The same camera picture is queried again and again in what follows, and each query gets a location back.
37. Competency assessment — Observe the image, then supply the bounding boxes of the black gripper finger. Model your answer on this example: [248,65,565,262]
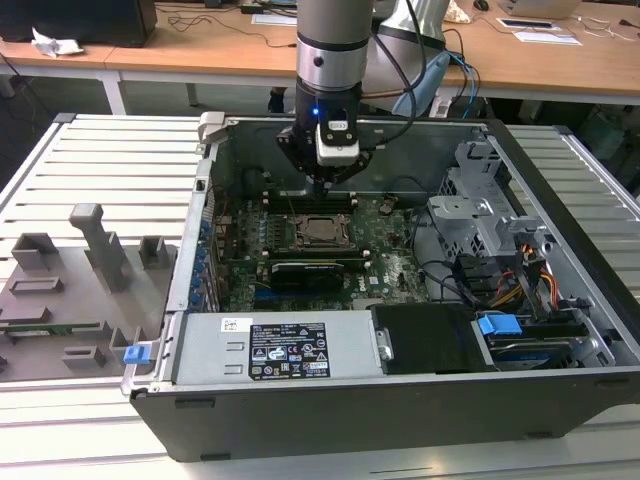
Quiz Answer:
[275,126,329,194]
[324,151,376,194]

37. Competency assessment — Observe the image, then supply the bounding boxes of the metal socket cover frame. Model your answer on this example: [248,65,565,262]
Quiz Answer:
[292,213,354,249]

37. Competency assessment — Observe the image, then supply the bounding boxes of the silver-topped green CPU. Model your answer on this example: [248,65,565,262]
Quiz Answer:
[304,218,344,241]

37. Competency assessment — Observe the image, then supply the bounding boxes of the CPU socket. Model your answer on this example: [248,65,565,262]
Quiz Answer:
[285,212,358,251]

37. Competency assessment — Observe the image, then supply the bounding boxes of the blue expansion slot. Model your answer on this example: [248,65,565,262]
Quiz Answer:
[254,292,302,309]

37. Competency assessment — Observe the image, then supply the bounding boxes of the white paper sheet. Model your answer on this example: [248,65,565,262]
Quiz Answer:
[513,29,584,47]
[251,13,299,27]

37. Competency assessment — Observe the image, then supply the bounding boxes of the pale blue teach pendant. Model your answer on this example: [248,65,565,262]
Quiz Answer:
[392,52,452,116]

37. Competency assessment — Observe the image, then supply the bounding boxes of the green motherboard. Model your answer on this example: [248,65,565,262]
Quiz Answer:
[212,197,451,312]

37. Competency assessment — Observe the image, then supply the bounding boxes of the silver metal drive cage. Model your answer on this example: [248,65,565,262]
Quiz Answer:
[427,139,556,261]

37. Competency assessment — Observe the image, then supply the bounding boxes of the graphics card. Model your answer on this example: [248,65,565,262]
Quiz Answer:
[269,259,347,295]

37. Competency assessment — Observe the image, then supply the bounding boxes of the crumpled white cloth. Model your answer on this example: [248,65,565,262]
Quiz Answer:
[448,0,474,25]

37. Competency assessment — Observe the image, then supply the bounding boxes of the black plastic shroud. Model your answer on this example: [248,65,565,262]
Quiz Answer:
[372,302,496,376]

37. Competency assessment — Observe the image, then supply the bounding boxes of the grey labelled power supply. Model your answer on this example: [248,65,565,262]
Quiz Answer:
[172,309,386,386]

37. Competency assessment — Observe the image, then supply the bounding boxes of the blue disk carrier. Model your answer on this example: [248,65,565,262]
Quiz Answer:
[477,312,524,351]

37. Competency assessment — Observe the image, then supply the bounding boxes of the silver laptop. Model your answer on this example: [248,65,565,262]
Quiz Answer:
[499,0,584,20]

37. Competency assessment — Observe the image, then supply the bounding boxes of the black computer box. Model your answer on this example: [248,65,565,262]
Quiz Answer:
[0,0,157,49]

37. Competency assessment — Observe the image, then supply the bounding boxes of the black grey PC case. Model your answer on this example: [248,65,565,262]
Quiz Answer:
[122,110,640,464]

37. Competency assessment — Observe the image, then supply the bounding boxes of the blue case latch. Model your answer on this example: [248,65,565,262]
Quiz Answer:
[123,344,151,366]

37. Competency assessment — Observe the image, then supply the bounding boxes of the black disk drive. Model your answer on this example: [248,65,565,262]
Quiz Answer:
[487,334,576,372]

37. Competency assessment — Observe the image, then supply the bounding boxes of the crumpled white paper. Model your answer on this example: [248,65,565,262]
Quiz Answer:
[30,27,85,59]

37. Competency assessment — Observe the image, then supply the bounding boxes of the grey parts rack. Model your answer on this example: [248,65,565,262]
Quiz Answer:
[0,202,181,384]

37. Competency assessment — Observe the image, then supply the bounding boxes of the green RAM stick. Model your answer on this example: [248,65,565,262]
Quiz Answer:
[0,322,104,337]

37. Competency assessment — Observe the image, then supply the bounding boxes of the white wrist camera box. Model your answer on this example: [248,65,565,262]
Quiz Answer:
[314,106,362,167]

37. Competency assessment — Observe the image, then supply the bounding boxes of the grey case handle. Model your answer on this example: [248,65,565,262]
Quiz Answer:
[197,110,231,146]

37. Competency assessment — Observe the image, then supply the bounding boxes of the thin black desk cable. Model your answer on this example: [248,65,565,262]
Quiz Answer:
[167,14,299,49]

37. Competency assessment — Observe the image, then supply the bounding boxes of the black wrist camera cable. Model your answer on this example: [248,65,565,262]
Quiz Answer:
[359,0,466,151]

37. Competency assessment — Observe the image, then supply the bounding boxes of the blue cable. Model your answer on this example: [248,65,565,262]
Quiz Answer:
[449,52,482,121]

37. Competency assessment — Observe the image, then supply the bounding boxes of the yellow red power wires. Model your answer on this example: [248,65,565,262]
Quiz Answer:
[492,269,559,309]

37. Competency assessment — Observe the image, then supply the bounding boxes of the thin white cable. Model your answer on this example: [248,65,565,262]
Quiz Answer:
[574,14,632,41]

